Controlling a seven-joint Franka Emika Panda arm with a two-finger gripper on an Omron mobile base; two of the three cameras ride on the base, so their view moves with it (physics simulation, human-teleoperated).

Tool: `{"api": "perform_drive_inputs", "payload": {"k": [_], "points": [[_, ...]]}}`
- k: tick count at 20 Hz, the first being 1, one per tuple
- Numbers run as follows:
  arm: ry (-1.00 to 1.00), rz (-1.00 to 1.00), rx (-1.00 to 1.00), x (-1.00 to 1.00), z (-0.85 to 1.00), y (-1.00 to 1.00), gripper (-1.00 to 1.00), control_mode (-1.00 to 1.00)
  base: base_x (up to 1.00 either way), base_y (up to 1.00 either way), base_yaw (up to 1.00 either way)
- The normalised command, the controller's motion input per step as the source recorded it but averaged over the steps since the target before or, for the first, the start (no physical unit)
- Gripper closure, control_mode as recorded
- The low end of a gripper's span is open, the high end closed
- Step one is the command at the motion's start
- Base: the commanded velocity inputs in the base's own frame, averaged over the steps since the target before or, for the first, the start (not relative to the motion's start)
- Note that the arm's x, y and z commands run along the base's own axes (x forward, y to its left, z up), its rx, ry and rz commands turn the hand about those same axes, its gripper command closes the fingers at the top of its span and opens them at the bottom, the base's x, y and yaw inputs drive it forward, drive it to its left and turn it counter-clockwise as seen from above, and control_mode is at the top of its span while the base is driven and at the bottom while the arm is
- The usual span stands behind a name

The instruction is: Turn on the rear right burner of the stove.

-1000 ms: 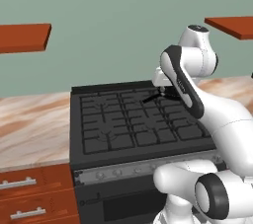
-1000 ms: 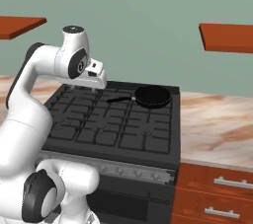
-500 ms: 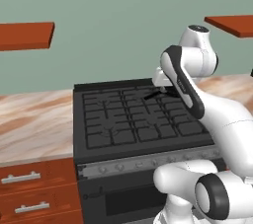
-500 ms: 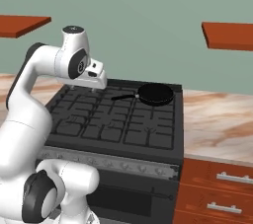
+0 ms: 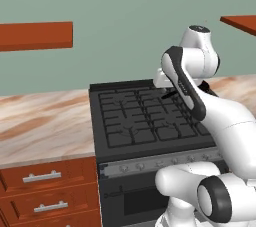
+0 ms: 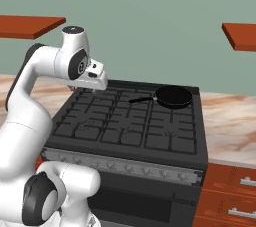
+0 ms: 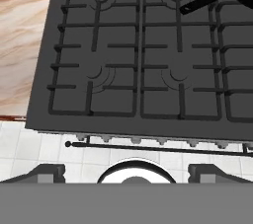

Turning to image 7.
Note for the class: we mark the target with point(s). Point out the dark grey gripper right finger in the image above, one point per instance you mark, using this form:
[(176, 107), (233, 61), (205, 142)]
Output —
[(207, 173)]

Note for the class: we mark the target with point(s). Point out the round white and black object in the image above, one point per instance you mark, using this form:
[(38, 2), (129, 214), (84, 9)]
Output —
[(115, 173)]

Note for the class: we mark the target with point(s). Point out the grey stove knob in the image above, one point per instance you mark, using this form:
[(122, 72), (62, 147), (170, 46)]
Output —
[(106, 138), (161, 141), (221, 144), (81, 136), (135, 140), (193, 142)]

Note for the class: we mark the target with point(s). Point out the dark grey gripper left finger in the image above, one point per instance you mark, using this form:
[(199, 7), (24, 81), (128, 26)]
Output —
[(46, 173)]

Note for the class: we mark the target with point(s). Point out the black gas stove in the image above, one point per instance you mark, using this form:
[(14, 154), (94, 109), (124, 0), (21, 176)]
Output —
[(158, 53)]

